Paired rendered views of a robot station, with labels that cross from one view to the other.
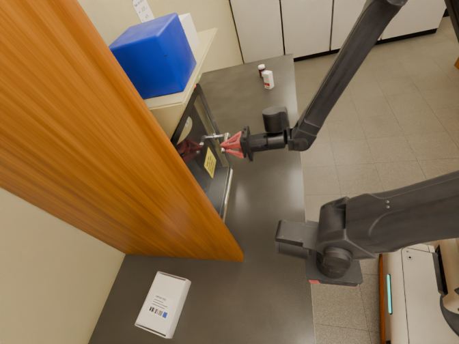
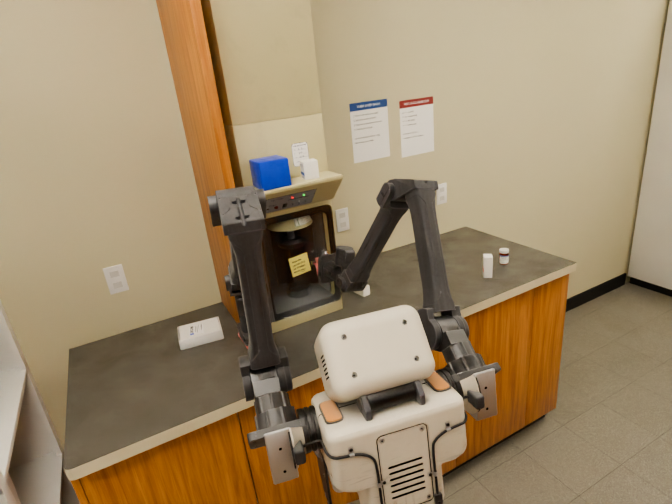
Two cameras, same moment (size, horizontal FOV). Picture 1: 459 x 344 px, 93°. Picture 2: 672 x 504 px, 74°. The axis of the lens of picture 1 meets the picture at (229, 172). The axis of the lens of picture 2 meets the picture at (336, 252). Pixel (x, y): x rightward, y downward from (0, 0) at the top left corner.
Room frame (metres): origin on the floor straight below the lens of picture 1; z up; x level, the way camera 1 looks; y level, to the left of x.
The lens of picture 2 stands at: (-0.62, -1.00, 1.83)
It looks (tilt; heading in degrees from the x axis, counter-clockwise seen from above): 22 degrees down; 37
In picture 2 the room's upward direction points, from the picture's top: 6 degrees counter-clockwise
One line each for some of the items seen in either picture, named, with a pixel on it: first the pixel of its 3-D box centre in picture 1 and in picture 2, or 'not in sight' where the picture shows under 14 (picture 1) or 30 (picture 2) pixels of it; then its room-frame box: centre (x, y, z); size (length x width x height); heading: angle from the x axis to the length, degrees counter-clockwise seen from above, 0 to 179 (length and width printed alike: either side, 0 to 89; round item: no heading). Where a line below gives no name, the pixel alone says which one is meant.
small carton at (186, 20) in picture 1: (181, 35); (309, 169); (0.56, -0.02, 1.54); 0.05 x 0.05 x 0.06; 54
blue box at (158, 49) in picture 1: (155, 58); (270, 172); (0.43, 0.04, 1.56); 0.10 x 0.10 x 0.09; 63
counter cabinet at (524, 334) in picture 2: not in sight; (349, 395); (0.71, 0.03, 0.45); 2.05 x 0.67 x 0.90; 153
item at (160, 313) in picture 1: (164, 302); (200, 332); (0.25, 0.36, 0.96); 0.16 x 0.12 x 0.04; 146
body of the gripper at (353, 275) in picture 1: (332, 260); (250, 322); (0.11, -0.11, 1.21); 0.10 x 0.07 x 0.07; 63
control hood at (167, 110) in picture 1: (188, 83); (296, 195); (0.50, 0.00, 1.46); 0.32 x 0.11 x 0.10; 153
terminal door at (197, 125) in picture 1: (209, 161); (300, 263); (0.52, 0.05, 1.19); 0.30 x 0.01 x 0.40; 153
